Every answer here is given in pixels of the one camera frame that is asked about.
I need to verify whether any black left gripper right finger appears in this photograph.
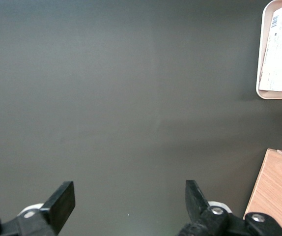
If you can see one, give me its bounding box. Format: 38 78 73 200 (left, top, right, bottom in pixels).
177 180 249 236

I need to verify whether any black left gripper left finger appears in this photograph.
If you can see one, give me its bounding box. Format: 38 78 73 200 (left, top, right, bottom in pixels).
0 181 76 236

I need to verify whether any white rectangular tray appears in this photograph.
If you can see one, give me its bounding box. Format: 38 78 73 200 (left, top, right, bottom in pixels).
255 0 282 100

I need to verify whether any wooden drawer cabinet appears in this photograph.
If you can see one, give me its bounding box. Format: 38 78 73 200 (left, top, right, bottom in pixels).
243 148 282 236

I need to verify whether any red tartan shortbread box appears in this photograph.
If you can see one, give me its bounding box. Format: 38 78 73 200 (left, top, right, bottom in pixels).
258 1 282 93

